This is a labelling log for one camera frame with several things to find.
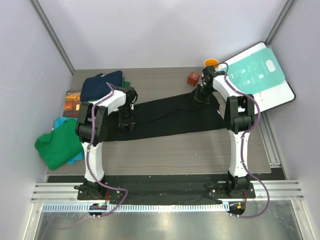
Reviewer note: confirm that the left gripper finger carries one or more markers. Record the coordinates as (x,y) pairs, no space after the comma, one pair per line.
(126,129)
(131,127)

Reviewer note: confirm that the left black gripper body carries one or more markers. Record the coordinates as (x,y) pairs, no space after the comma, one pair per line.
(126,115)

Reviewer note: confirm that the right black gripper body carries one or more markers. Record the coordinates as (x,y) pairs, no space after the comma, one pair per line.
(202,93)

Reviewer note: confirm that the black t shirt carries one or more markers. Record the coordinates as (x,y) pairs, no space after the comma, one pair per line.
(169,116)

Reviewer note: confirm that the teal folding template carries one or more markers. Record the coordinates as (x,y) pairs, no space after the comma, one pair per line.
(255,73)

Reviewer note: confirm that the white board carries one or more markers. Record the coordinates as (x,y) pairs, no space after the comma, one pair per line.
(272,97)

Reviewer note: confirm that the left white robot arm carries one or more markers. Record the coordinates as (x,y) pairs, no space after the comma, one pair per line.
(92,129)

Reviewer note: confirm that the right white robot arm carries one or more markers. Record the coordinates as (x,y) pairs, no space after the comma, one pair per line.
(239,119)

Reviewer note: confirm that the red cube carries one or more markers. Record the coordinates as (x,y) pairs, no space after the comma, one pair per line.
(193,78)

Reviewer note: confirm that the white mug orange inside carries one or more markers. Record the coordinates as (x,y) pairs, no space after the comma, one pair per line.
(211,64)

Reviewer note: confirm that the navy blue folded shirt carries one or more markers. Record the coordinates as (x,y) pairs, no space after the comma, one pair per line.
(96,87)

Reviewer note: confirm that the brown picture book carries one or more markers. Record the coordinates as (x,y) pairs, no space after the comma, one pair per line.
(72,104)

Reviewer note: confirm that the bright green crumpled shirt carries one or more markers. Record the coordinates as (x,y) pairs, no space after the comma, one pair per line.
(59,145)

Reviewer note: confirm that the turquoise shirt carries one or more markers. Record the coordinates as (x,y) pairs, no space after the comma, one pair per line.
(57,123)

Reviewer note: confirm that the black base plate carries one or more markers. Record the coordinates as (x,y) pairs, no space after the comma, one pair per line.
(190,189)

